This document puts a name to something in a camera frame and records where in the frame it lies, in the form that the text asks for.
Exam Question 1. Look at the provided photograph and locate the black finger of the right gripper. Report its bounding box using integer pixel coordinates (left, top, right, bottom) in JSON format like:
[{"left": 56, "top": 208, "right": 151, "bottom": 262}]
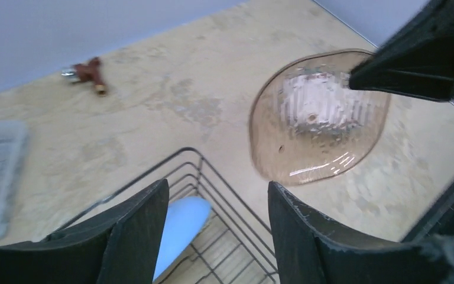
[{"left": 349, "top": 0, "right": 454, "bottom": 102}]

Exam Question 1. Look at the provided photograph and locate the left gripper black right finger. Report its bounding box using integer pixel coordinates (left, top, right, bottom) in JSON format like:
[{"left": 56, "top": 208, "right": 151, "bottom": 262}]
[{"left": 268, "top": 181, "right": 454, "bottom": 283}]

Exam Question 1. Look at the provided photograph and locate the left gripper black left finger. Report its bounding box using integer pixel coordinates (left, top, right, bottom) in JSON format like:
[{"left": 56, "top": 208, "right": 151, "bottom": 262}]
[{"left": 0, "top": 179, "right": 169, "bottom": 283}]

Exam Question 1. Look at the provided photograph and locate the light blue plate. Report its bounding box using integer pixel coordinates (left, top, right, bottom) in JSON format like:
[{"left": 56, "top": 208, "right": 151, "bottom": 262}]
[{"left": 153, "top": 196, "right": 211, "bottom": 280}]

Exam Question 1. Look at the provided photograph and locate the amber glass plate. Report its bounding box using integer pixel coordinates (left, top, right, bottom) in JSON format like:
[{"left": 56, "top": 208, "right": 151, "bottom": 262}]
[{"left": 248, "top": 49, "right": 391, "bottom": 186}]

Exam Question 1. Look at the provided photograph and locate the brown metal fitting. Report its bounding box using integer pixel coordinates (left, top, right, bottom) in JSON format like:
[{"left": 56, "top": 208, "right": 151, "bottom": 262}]
[{"left": 61, "top": 57, "right": 108, "bottom": 96}]

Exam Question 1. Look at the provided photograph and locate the black wire dish rack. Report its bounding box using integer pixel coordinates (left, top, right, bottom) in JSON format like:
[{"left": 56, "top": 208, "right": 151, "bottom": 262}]
[{"left": 63, "top": 147, "right": 280, "bottom": 283}]

